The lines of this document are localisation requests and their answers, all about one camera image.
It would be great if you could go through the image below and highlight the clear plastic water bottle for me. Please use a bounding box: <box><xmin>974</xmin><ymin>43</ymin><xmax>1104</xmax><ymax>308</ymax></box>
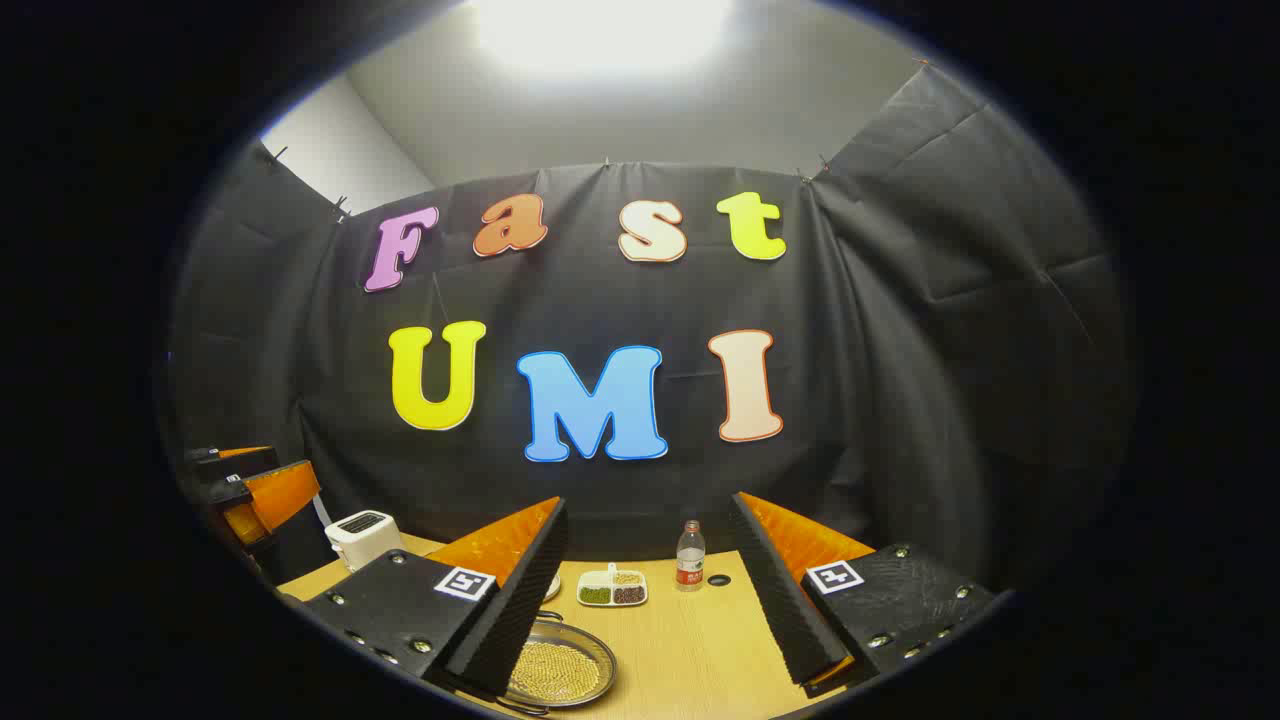
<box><xmin>676</xmin><ymin>520</ymin><xmax>707</xmax><ymax>593</ymax></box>

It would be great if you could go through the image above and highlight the white divided dish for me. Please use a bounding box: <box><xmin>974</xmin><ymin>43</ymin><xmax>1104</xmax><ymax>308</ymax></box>
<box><xmin>577</xmin><ymin>563</ymin><xmax>649</xmax><ymax>608</ymax></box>

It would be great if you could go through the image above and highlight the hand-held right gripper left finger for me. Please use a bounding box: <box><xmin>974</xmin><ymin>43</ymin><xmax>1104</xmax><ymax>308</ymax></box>
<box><xmin>300</xmin><ymin>497</ymin><xmax>571</xmax><ymax>698</ymax></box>

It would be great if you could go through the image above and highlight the stainless steel pot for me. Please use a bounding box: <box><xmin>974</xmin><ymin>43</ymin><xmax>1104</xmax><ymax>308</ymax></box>
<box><xmin>495</xmin><ymin>610</ymin><xmax>619</xmax><ymax>716</ymax></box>

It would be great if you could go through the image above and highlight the white toaster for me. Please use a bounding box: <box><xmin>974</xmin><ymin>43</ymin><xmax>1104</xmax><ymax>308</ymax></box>
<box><xmin>325</xmin><ymin>509</ymin><xmax>404</xmax><ymax>572</ymax></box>

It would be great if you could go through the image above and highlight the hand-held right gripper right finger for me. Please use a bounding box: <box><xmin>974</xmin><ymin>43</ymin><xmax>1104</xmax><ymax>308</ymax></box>
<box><xmin>728</xmin><ymin>491</ymin><xmax>1001</xmax><ymax>696</ymax></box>

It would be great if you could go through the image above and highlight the large soybean pile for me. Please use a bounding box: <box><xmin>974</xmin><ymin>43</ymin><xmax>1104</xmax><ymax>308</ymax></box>
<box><xmin>510</xmin><ymin>640</ymin><xmax>601</xmax><ymax>703</ymax></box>

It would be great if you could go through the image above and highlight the large ceiling light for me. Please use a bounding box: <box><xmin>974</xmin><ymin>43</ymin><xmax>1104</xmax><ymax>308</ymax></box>
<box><xmin>470</xmin><ymin>0</ymin><xmax>736</xmax><ymax>73</ymax></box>

